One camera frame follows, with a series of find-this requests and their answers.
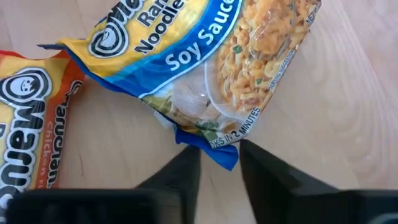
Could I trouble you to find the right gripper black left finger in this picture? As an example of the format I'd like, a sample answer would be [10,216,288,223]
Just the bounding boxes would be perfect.
[136,144,201,224]

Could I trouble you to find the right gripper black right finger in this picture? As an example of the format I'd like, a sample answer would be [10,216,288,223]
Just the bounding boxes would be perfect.
[239,139,340,224]

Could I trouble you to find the blue yellow soy sauce ramen packet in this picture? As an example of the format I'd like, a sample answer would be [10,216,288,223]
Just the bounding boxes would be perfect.
[37,0,323,172]

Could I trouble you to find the orange chicken ramen packet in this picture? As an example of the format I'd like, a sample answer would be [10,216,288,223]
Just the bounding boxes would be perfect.
[0,49,85,218]

